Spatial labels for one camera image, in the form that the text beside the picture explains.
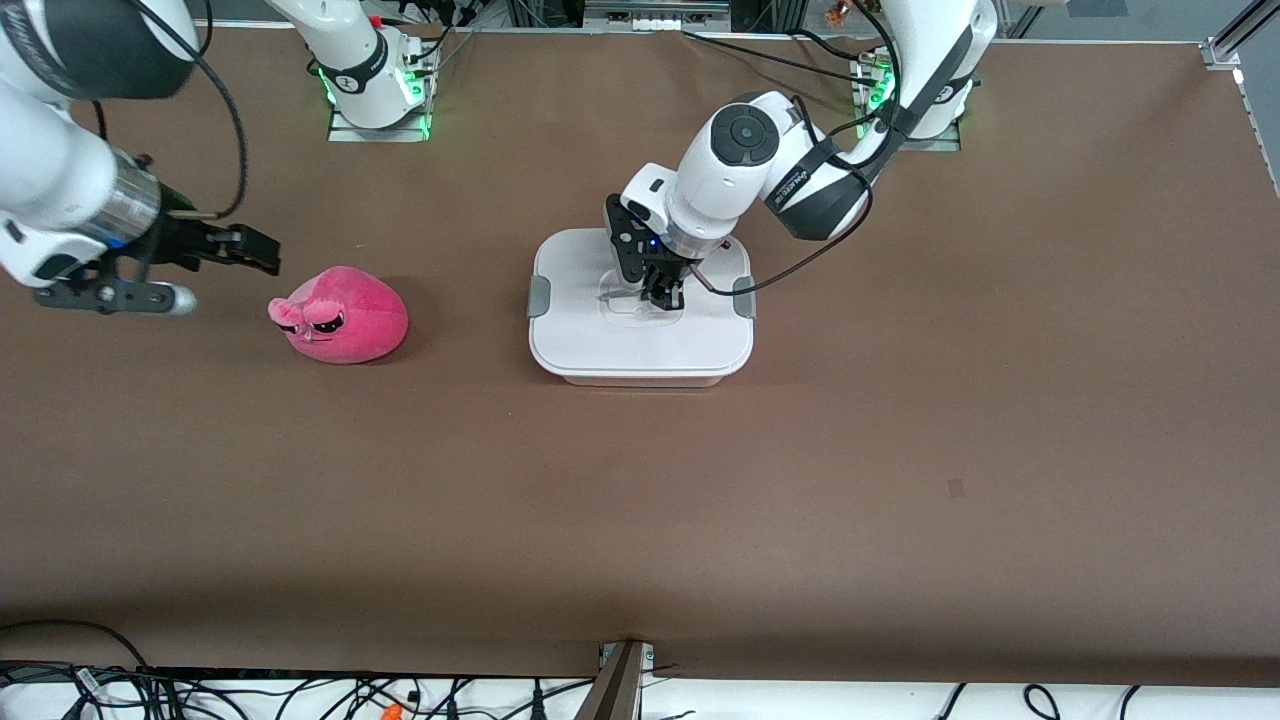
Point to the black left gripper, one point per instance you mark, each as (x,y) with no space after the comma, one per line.
(668,272)

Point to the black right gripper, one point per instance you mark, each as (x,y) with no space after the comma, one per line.
(186,240)

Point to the white box lid grey clips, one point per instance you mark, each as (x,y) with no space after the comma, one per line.
(640,340)

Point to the pink plush toy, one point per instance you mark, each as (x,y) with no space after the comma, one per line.
(350,320)

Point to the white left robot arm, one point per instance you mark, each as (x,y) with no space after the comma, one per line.
(720,180)

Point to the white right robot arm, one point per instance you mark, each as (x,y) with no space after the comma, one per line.
(50,170)

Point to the pale pink box base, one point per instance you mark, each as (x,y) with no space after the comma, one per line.
(640,381)

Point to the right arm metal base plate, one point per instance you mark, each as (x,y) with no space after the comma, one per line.
(345,133)

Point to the grey metal rail bracket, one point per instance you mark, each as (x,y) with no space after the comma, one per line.
(655,15)

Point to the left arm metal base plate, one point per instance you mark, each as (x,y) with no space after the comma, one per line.
(945,143)

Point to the aluminium post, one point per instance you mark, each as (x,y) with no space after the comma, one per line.
(615,685)

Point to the aluminium corner bracket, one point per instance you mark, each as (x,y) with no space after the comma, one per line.
(1222,55)

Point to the aluminium frame profile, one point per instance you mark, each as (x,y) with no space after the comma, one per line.
(1250,22)

